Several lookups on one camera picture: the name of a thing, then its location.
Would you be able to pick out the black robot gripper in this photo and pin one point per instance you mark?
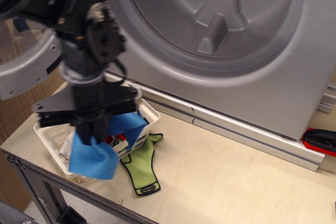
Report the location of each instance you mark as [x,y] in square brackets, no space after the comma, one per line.
[84,104]

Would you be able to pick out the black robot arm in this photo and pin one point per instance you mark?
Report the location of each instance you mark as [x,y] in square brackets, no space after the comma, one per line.
[90,41]

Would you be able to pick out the round washing machine door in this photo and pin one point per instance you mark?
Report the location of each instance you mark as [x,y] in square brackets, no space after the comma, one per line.
[29,53]

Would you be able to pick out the grey toy washing machine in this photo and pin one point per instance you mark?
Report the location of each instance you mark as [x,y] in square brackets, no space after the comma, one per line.
[262,62]

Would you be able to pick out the red cloth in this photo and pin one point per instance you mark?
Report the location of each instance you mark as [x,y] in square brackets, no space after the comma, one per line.
[114,140]

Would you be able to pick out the white grey cloth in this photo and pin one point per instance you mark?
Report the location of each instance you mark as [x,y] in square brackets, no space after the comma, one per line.
[65,150]

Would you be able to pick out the small blue cloth in basket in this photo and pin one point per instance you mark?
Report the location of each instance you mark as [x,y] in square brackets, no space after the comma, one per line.
[144,119]

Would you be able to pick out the green cloth with black trim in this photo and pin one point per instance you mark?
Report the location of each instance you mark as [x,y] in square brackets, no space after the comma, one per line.
[139,166]

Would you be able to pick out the red and black tool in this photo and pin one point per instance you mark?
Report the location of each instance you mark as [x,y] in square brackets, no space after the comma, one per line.
[319,140]

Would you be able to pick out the grey metal table frame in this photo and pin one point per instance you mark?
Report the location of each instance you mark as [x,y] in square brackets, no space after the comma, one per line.
[45,189]

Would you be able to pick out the aluminium profile rail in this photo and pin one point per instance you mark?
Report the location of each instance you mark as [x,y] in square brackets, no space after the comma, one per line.
[266,141]

